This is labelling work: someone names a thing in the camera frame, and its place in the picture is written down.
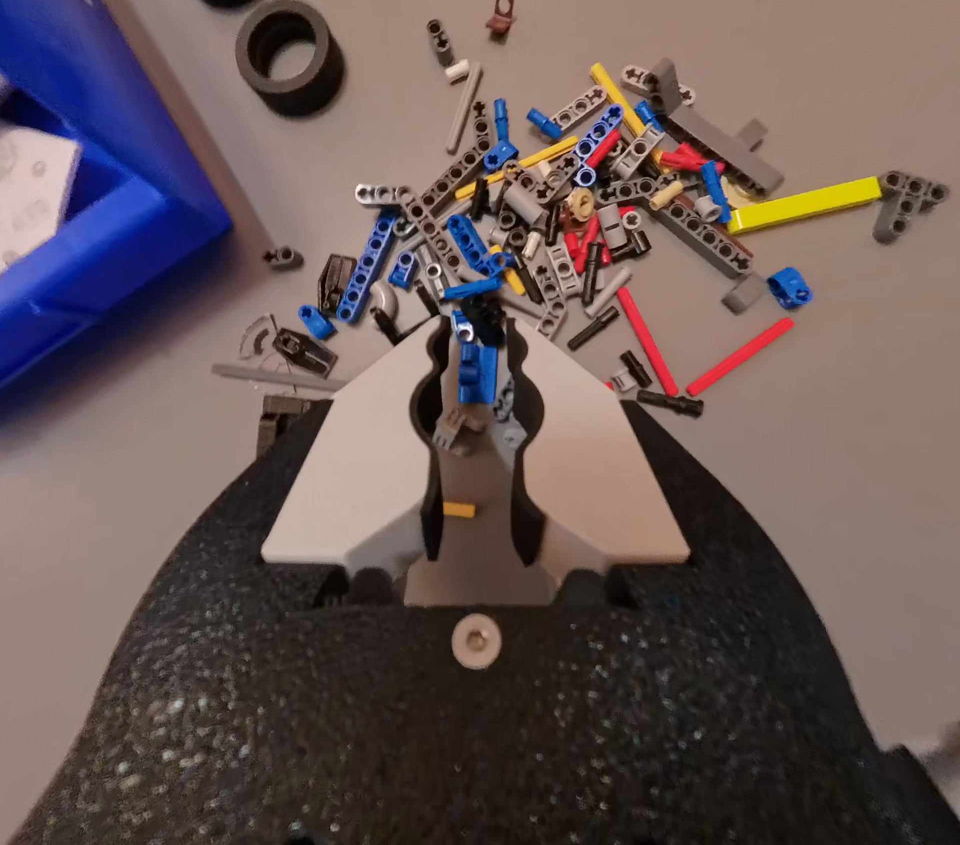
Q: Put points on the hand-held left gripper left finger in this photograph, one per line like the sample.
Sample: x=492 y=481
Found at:
x=352 y=470

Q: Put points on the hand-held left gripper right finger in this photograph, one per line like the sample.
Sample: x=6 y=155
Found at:
x=600 y=477

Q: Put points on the pile of mixed lego pieces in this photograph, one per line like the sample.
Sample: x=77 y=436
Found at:
x=450 y=185

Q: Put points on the small yellow lego piece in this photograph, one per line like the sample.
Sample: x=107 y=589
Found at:
x=459 y=509

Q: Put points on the black lego pin connector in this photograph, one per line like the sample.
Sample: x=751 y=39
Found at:
x=283 y=256

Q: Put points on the long yellow lego beam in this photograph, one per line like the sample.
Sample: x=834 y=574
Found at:
x=810 y=204

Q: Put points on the light grey lego axle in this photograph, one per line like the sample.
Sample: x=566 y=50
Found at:
x=465 y=108

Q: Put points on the dark grey angled lego beam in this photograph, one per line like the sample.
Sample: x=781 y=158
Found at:
x=900 y=215

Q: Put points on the white lego pin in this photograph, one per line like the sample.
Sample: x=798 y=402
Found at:
x=457 y=70

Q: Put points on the dark grey lego pin connector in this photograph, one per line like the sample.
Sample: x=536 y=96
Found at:
x=440 y=39

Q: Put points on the brown lego piece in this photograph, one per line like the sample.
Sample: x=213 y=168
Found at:
x=501 y=14

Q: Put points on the blue plastic bin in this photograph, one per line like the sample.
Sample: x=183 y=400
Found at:
x=112 y=72

